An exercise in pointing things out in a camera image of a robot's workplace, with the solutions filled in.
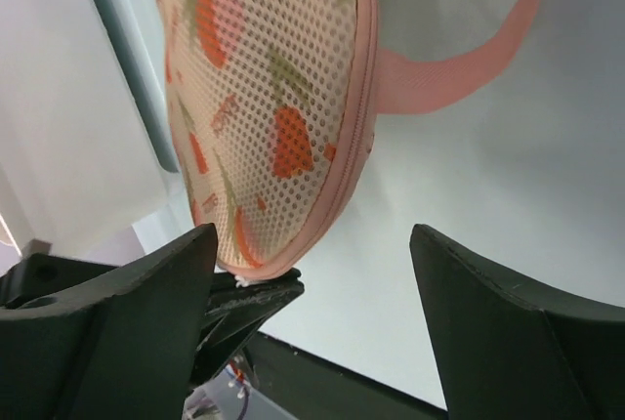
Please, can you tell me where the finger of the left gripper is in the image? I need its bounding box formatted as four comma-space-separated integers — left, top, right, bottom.
189, 269, 305, 386

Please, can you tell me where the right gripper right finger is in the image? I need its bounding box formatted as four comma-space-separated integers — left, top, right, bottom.
410, 225, 624, 419

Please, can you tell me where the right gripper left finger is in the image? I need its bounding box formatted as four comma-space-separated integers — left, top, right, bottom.
1, 225, 218, 419

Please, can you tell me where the floral mesh laundry bag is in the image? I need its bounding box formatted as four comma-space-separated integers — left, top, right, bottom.
155, 0, 539, 280

